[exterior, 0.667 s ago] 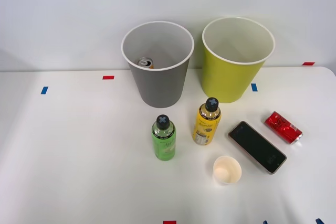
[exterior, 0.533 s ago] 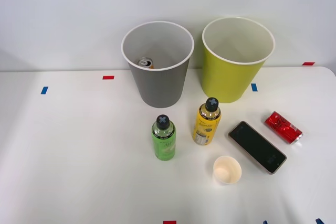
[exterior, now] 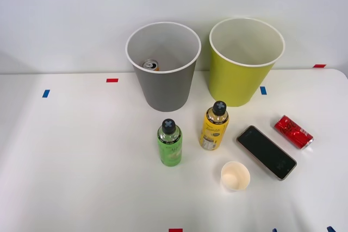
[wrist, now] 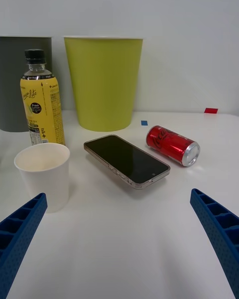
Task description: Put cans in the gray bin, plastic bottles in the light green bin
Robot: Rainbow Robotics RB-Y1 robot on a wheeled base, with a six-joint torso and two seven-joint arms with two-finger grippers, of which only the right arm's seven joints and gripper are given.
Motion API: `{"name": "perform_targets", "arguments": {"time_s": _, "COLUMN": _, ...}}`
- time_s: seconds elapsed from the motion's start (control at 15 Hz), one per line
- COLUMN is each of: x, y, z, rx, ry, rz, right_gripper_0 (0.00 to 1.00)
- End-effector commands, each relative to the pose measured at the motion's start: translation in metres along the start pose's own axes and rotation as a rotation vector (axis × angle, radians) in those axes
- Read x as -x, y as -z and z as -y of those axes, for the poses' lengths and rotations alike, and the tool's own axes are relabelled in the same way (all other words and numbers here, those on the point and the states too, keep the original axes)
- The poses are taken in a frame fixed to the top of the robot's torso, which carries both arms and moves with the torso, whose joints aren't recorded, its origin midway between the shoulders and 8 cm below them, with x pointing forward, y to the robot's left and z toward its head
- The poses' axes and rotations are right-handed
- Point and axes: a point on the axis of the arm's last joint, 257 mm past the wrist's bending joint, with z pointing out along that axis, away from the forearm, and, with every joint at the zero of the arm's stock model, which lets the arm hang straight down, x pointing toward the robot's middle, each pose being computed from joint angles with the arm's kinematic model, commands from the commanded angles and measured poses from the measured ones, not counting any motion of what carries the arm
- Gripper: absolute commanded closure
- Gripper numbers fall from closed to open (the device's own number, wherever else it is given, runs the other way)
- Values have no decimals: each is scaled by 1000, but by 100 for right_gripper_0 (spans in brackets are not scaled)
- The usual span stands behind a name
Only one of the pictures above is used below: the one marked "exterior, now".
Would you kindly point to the green plastic bottle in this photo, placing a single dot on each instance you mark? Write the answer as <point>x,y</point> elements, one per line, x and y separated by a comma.
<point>170,150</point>

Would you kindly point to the yellow-green plastic waste bin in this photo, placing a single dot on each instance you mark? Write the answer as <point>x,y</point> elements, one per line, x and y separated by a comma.
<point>233,85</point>

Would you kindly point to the red drink can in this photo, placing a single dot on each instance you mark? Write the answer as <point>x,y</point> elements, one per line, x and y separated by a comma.
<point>292,131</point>

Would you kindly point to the black smartphone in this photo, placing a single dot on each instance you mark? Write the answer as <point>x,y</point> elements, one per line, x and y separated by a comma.
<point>266,153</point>

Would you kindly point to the cream paper cup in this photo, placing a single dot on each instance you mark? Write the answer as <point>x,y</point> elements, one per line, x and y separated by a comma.
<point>234,177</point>

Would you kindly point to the yellow plastic bottle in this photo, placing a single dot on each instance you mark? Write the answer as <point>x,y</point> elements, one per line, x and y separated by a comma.
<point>213,134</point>

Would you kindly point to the orange and silver drink can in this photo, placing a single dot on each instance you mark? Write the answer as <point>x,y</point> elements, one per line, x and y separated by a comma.
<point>149,65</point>

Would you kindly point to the grey plastic waste bin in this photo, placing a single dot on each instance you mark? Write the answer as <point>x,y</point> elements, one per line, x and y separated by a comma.
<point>166,90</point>

